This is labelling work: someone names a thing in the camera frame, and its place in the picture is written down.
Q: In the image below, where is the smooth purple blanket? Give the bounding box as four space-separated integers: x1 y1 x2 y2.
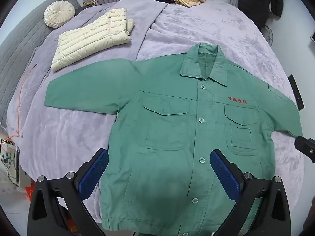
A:
5 0 173 224

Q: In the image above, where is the grey quilted headboard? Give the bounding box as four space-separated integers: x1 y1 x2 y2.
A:
0 0 82 126

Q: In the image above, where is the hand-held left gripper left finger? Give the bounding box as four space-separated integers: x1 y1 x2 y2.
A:
27 148 110 236

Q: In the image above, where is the black flat strip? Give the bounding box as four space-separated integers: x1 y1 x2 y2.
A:
288 74 305 107

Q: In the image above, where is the electronics board with wires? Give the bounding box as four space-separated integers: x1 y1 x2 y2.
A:
0 138 21 187

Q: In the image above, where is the textured purple bedspread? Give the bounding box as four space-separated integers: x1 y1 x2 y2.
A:
136 0 306 202

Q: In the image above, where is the green work jacket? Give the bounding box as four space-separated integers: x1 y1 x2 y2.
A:
44 43 304 236

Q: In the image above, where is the cream puffer jacket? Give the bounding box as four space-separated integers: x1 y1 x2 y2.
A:
51 8 135 72

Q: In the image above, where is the standing fan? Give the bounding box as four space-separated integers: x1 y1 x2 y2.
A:
261 26 274 47

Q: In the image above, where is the red packet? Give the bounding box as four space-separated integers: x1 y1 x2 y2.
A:
25 181 37 199

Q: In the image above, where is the black hanging coat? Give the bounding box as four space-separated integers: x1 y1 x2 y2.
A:
238 0 284 30

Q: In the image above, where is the round cream pleated pillow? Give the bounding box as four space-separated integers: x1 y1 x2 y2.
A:
44 0 75 28

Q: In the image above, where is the orange cable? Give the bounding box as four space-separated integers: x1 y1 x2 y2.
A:
7 64 38 140

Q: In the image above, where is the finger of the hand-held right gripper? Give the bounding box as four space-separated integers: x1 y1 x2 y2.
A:
295 135 315 164

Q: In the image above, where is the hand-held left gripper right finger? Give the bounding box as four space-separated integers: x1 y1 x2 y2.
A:
209 149 292 236

